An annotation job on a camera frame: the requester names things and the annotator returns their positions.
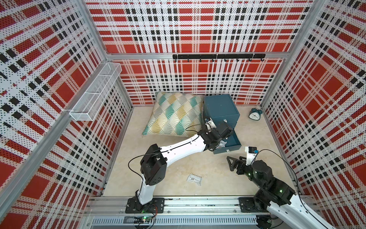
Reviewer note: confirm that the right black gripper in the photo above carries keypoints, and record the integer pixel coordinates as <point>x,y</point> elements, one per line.
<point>242,164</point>

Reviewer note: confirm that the teal three-drawer cabinet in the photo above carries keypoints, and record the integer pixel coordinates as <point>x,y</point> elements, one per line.
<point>221,109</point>

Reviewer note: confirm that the white cookie packet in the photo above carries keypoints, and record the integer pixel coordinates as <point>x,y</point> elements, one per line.
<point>195,179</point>
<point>222,144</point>

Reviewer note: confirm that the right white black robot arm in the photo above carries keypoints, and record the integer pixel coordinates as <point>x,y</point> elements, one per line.
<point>276,197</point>

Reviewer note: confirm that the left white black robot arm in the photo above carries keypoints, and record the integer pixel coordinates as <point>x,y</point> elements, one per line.
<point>156,160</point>

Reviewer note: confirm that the white cookie packet bottom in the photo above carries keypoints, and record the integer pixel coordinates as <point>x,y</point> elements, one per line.
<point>195,179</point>

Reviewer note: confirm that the teal alarm clock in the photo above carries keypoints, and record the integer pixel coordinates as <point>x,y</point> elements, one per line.
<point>255,114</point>

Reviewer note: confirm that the patterned green yellow pillow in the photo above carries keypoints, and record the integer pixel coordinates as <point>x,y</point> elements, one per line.
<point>176,114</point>

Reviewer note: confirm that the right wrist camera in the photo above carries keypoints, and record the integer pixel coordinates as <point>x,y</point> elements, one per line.
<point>251,153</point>

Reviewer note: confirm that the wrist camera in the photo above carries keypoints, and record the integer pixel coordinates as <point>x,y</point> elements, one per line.
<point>209,124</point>
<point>251,153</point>

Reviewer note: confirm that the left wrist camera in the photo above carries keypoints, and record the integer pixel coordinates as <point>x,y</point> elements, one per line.
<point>209,124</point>

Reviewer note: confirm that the black wall hook rail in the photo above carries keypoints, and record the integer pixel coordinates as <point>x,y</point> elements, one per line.
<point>248,56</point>

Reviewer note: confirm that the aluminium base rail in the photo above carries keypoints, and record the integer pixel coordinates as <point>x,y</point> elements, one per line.
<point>176,211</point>

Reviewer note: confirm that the white wire mesh basket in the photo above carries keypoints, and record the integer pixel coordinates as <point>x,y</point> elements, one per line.
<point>90,103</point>

